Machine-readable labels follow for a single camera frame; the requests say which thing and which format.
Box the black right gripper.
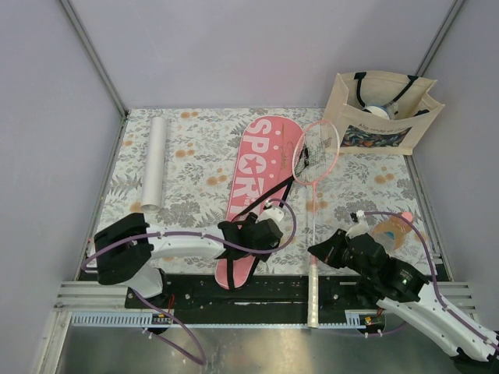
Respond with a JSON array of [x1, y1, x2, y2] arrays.
[[308, 228, 377, 281]]

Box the pink racket bag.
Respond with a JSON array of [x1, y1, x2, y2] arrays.
[[214, 115, 303, 291]]

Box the pink racket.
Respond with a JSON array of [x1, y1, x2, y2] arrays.
[[292, 119, 339, 329]]

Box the white shuttlecock tube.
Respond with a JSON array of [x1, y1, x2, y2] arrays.
[[140, 117, 168, 213]]

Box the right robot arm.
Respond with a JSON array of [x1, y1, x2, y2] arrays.
[[308, 229, 498, 373]]

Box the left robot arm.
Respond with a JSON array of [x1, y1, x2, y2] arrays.
[[94, 207, 284, 308]]

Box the pink capped bottle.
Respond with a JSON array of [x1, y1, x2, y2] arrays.
[[370, 216, 412, 255]]

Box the floral table cloth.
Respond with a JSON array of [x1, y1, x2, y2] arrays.
[[97, 108, 430, 275]]

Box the beige canvas tote bag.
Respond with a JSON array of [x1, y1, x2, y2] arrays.
[[323, 71, 444, 155]]

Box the water bottle in tote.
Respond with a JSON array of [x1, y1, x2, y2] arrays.
[[363, 101, 398, 120]]

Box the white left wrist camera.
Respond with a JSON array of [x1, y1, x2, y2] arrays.
[[257, 201, 285, 224]]

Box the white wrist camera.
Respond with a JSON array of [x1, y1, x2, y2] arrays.
[[257, 201, 285, 224], [346, 210, 370, 238]]

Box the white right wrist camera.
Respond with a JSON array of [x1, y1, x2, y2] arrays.
[[346, 210, 370, 238]]

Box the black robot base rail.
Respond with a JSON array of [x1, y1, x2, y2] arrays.
[[148, 274, 377, 320]]

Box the white slotted cable duct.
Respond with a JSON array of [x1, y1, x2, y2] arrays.
[[71, 305, 365, 329]]

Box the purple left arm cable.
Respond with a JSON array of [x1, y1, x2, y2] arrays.
[[80, 198, 298, 366]]

